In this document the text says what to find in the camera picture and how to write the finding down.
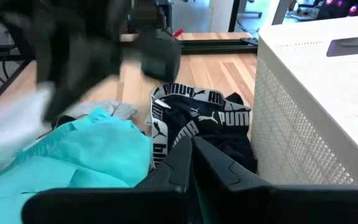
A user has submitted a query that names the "black Puma underwear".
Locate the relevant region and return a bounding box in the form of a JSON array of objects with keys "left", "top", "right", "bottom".
[{"left": 149, "top": 82, "right": 259, "bottom": 175}]

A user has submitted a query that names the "white plastic laundry basket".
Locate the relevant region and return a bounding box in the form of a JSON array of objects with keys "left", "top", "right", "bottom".
[{"left": 249, "top": 14, "right": 358, "bottom": 187}]

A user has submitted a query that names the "teal garment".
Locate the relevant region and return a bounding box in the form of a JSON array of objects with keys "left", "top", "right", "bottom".
[{"left": 0, "top": 107, "right": 154, "bottom": 224}]

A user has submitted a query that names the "black desktop computer tower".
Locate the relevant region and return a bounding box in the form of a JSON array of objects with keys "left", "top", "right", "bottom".
[{"left": 316, "top": 0, "right": 358, "bottom": 19}]

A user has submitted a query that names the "grey knit garment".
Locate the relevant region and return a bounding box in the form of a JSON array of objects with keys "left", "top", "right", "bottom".
[{"left": 62, "top": 99, "right": 138, "bottom": 123}]

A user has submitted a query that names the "white garment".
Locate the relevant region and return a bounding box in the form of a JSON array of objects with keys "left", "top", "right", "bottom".
[{"left": 0, "top": 81, "right": 56, "bottom": 185}]

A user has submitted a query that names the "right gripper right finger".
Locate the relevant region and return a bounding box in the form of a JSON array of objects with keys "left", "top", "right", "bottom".
[{"left": 192, "top": 136, "right": 358, "bottom": 224}]

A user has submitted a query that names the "white tower air purifier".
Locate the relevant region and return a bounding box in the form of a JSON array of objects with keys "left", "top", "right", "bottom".
[{"left": 209, "top": 0, "right": 241, "bottom": 34}]

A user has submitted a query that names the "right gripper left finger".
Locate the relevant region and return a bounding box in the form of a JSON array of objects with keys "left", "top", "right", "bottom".
[{"left": 22, "top": 136, "right": 194, "bottom": 224}]

